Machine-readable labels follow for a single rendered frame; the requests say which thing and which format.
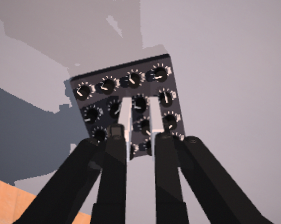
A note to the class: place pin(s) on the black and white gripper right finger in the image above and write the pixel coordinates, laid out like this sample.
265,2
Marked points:
220,197

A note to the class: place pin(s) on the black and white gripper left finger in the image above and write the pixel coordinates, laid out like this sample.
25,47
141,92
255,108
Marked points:
62,197

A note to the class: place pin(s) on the dark grey knob box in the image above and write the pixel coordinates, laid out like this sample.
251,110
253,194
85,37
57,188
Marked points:
98,106

